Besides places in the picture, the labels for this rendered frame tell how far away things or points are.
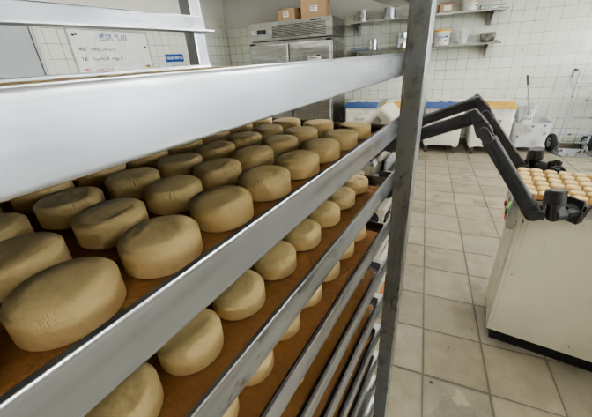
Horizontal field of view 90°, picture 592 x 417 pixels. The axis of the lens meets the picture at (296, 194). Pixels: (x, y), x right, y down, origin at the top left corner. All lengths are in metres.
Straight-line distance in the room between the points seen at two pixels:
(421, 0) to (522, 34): 5.41
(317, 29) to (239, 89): 4.97
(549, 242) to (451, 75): 4.31
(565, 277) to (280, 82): 1.77
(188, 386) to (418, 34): 0.47
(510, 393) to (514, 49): 4.83
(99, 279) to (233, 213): 0.09
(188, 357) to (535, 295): 1.81
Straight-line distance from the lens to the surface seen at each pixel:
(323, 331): 0.37
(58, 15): 0.59
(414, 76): 0.49
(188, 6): 0.72
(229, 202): 0.23
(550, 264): 1.84
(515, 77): 5.90
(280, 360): 0.37
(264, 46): 5.42
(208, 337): 0.26
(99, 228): 0.25
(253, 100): 0.18
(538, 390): 2.07
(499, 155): 1.48
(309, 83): 0.23
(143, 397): 0.24
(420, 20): 0.49
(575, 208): 1.59
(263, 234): 0.20
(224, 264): 0.18
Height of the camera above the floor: 1.52
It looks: 25 degrees down
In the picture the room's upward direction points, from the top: 4 degrees counter-clockwise
